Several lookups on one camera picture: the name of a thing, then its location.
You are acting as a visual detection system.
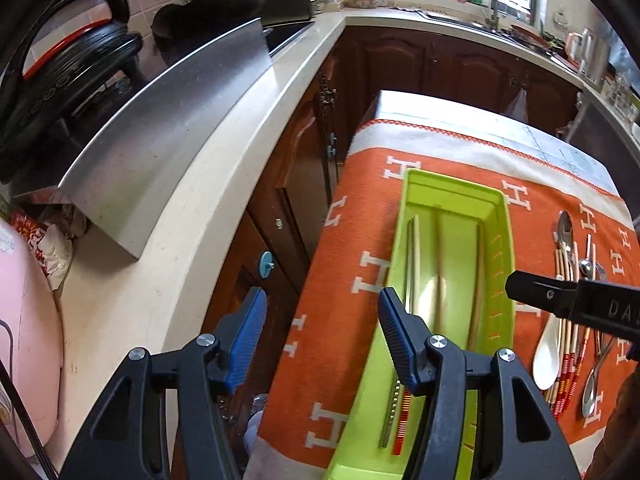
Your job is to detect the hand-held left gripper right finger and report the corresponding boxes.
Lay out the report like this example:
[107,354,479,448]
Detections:
[377,287,581,480]

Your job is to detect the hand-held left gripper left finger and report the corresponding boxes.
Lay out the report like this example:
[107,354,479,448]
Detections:
[60,286,268,480]

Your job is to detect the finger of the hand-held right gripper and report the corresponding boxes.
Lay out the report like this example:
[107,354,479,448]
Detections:
[505,270,583,321]

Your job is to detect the metal spoon brown handle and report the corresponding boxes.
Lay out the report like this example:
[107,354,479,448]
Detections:
[579,257,609,282]

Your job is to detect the large metal spoon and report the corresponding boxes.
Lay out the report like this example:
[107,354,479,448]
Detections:
[555,210,576,281]

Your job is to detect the white ceramic spoon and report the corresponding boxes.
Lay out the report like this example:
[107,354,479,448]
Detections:
[531,242,571,392]

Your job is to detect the silver metal chopstick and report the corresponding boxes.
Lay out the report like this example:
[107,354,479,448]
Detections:
[378,215,418,450]

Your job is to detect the small metal spoon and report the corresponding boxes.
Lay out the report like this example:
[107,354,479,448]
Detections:
[581,332,618,419]

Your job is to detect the green plastic utensil tray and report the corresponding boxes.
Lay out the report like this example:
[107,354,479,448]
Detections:
[324,167,516,480]

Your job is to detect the person's right forearm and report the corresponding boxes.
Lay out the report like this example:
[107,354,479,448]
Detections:
[585,370,640,480]

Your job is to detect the orange printed blanket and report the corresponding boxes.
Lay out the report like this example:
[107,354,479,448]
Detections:
[245,119,640,480]

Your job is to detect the cream kitchen countertop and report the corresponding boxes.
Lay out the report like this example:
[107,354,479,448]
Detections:
[42,7,608,461]

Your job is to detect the stainless steel cabinet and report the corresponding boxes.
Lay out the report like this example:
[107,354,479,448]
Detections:
[567,90,640,201]

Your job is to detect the stainless steel splash panel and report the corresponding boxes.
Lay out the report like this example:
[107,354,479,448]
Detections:
[57,17,273,261]

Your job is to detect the pink round appliance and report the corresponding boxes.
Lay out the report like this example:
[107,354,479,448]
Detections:
[0,220,66,461]

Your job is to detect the crumpled red white packet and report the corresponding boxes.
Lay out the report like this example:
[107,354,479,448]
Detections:
[10,210,76,291]

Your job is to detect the clear glass mug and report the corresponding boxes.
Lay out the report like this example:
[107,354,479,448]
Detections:
[565,30,598,73]

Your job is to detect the dark wooden kitchen cabinets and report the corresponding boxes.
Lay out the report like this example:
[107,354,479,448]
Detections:
[170,25,583,480]

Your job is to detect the black wok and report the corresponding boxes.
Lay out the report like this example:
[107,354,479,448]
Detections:
[151,2,221,81]

